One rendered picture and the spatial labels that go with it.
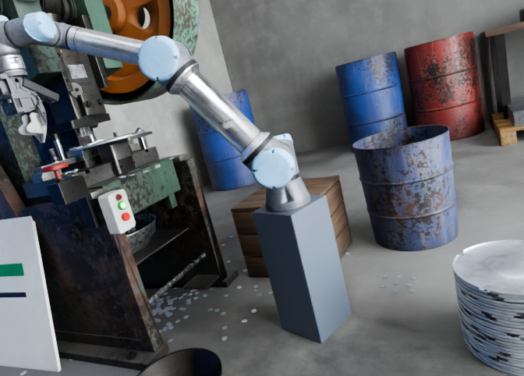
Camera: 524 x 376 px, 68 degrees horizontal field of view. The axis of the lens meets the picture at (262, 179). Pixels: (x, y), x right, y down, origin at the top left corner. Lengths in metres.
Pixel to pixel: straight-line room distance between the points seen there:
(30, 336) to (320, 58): 3.78
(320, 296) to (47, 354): 1.08
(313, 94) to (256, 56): 0.85
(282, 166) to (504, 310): 0.65
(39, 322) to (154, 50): 1.16
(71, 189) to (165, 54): 0.54
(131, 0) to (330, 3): 2.94
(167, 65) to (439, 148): 1.15
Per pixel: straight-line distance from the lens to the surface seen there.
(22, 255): 1.78
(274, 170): 1.05
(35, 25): 1.29
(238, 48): 5.00
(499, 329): 1.18
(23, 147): 1.80
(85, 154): 1.67
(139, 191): 1.57
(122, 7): 2.01
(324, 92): 4.61
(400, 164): 1.69
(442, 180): 1.79
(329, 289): 1.35
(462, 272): 1.21
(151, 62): 1.10
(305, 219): 1.22
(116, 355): 1.66
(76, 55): 1.73
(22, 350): 1.95
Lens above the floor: 0.82
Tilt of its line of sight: 12 degrees down
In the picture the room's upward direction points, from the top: 14 degrees counter-clockwise
